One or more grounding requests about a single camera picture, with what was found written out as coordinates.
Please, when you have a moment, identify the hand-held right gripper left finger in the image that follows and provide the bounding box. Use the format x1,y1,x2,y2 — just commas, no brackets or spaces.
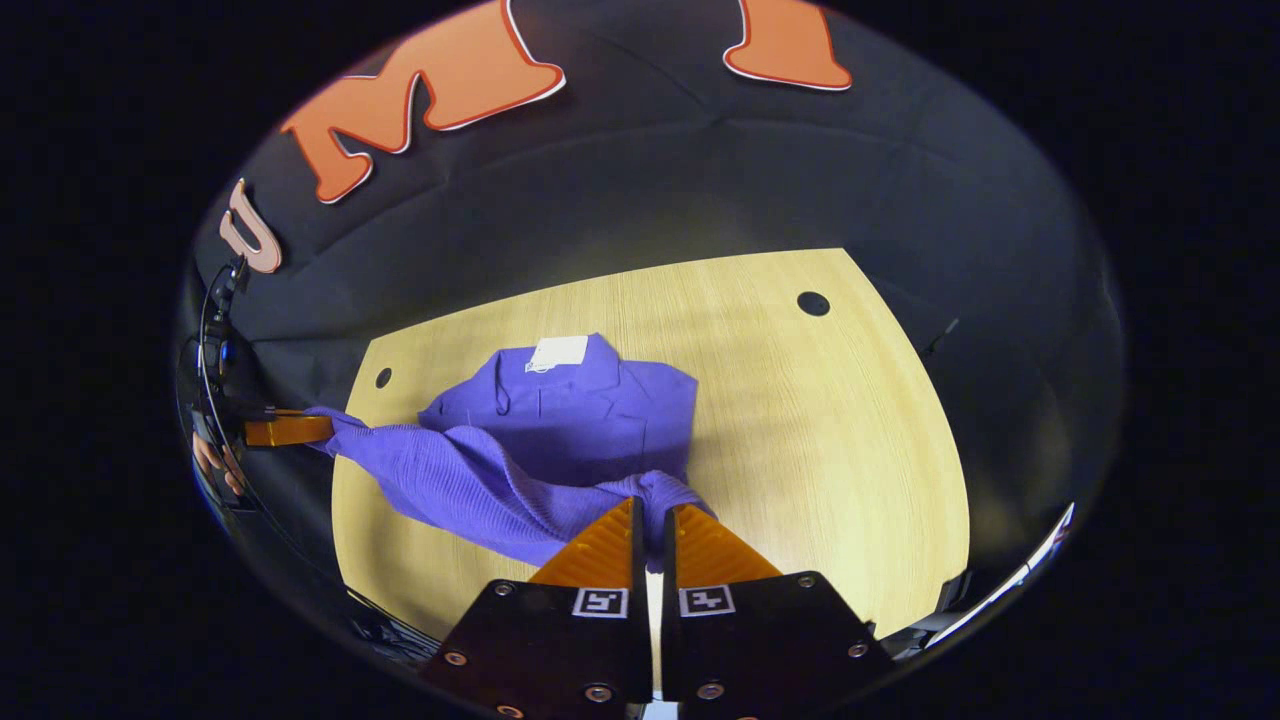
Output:
420,497,653,720

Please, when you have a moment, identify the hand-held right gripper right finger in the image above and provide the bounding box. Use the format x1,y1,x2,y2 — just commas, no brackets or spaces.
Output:
660,503,896,720

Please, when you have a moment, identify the purple knit garment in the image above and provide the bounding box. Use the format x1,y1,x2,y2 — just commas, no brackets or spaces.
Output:
305,333,716,573

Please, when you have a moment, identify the black backdrop cloth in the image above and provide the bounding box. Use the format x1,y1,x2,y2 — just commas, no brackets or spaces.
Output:
172,0,1129,691

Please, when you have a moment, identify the black cable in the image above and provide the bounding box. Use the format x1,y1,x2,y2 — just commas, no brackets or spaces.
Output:
196,260,249,421

